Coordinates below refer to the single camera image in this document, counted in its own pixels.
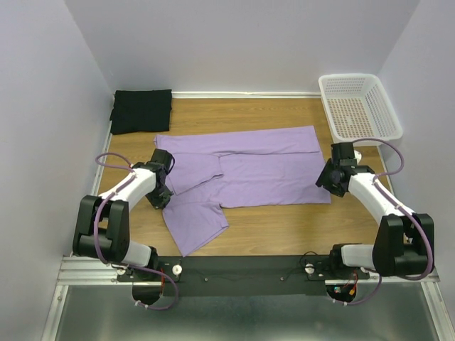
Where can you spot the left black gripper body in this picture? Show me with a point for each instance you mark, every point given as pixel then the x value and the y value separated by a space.
pixel 160 196

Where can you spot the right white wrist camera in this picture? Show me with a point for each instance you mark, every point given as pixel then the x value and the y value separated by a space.
pixel 357 157

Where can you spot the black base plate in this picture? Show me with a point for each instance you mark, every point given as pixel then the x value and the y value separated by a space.
pixel 309 274

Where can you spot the folded black t shirt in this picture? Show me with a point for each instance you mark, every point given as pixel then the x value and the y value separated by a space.
pixel 141 111

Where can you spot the aluminium frame rail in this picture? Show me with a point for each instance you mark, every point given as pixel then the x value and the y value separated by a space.
pixel 89 304

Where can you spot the white plastic basket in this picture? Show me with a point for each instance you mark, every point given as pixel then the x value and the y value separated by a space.
pixel 357 107

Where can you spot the purple t shirt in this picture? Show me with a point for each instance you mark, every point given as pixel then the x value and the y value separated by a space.
pixel 237 169

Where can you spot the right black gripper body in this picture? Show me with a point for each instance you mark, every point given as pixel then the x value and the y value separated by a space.
pixel 326 178

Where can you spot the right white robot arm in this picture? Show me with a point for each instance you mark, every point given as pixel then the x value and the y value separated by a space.
pixel 404 244

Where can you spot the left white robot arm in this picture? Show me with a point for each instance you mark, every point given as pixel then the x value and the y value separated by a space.
pixel 102 229

